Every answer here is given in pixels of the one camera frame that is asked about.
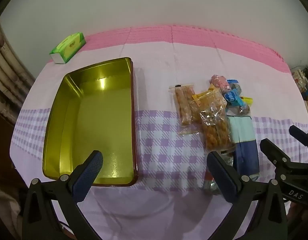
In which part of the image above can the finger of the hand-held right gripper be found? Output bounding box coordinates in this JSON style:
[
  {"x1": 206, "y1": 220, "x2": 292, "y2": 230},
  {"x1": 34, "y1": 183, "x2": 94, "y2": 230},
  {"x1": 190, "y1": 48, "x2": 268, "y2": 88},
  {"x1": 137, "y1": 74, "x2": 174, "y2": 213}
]
[
  {"x1": 259, "y1": 138, "x2": 294, "y2": 180},
  {"x1": 289, "y1": 125, "x2": 308, "y2": 165}
]

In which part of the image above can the pink patterned snack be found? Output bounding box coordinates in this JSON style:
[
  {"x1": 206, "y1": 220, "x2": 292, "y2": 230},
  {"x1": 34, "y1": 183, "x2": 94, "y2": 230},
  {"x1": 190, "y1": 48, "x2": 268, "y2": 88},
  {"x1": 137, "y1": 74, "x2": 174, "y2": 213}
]
[{"x1": 209, "y1": 74, "x2": 231, "y2": 94}]

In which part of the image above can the silver and red snack packet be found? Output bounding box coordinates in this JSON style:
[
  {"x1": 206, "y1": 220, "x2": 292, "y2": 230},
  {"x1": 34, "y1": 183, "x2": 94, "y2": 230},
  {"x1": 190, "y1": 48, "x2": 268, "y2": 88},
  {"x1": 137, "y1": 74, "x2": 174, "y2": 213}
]
[{"x1": 203, "y1": 150, "x2": 235, "y2": 197}]

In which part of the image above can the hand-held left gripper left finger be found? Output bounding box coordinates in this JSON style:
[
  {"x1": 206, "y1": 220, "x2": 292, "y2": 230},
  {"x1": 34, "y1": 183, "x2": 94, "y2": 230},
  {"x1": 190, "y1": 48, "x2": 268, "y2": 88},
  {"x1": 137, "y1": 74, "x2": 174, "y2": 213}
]
[{"x1": 22, "y1": 150, "x2": 104, "y2": 240}]

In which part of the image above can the light blue candy packet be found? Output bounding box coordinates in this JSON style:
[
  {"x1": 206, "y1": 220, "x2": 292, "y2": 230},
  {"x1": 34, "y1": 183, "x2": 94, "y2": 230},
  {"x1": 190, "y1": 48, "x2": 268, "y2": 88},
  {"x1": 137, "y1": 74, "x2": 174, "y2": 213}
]
[{"x1": 224, "y1": 90, "x2": 244, "y2": 105}]

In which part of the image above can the beige carved wooden frame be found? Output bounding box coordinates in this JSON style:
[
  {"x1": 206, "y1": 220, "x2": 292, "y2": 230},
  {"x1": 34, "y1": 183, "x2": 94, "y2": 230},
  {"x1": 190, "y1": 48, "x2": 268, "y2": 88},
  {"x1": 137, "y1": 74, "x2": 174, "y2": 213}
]
[{"x1": 0, "y1": 22, "x2": 36, "y2": 125}]

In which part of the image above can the yellow-edged clear cookie packet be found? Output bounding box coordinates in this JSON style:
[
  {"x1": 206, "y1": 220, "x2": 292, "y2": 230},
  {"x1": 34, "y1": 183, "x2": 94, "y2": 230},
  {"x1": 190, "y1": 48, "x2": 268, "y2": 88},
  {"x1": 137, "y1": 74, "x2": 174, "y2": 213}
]
[{"x1": 239, "y1": 96, "x2": 254, "y2": 117}]

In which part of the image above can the pink and purple checked tablecloth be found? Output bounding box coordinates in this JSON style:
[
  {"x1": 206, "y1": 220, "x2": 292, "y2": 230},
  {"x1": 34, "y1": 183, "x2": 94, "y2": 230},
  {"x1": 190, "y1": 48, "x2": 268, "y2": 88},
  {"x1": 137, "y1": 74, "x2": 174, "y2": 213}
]
[{"x1": 9, "y1": 24, "x2": 308, "y2": 240}]

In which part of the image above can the yellow-orange snack packet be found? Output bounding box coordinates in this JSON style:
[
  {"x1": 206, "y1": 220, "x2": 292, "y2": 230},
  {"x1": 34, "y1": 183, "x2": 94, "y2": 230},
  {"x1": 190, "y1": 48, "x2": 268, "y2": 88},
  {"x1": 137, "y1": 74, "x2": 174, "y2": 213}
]
[{"x1": 190, "y1": 85, "x2": 228, "y2": 124}]

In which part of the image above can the floral printed bag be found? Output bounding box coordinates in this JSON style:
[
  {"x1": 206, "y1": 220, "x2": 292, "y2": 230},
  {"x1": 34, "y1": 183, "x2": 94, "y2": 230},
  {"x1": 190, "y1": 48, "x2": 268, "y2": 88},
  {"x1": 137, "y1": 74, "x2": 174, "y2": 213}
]
[{"x1": 291, "y1": 67, "x2": 308, "y2": 90}]

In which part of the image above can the teal and navy snack packet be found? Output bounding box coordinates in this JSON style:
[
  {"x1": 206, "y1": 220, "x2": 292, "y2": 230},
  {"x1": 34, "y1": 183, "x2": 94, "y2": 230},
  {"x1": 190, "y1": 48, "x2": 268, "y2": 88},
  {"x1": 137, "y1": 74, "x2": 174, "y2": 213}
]
[{"x1": 228, "y1": 116, "x2": 260, "y2": 178}]

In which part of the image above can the clear packet of fried twists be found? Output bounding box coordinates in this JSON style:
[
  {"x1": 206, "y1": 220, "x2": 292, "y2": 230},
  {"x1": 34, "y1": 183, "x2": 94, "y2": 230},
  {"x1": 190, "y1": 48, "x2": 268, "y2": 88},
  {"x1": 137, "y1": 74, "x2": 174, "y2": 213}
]
[{"x1": 199, "y1": 105, "x2": 236, "y2": 152}]

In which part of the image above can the green tissue box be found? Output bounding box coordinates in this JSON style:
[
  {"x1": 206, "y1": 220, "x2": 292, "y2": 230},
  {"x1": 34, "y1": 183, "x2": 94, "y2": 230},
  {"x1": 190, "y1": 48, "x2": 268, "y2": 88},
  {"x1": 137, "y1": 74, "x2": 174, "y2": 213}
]
[{"x1": 49, "y1": 32, "x2": 86, "y2": 64}]

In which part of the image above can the maroon and gold tin box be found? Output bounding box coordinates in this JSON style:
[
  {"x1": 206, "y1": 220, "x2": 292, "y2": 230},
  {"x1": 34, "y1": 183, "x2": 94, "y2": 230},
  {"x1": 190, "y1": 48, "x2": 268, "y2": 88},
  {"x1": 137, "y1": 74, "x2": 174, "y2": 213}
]
[{"x1": 42, "y1": 57, "x2": 139, "y2": 187}]

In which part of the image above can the clear packet of brown sticks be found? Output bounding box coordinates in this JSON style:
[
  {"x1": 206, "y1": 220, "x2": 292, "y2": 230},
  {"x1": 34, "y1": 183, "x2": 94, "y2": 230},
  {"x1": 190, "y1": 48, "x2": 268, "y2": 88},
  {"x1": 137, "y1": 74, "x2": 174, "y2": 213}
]
[{"x1": 169, "y1": 83, "x2": 202, "y2": 135}]

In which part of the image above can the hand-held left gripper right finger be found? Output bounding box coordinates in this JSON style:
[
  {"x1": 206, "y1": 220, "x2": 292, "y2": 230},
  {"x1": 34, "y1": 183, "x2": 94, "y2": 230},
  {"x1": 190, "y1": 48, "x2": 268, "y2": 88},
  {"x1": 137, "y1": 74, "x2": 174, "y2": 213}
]
[{"x1": 206, "y1": 151, "x2": 288, "y2": 240}]

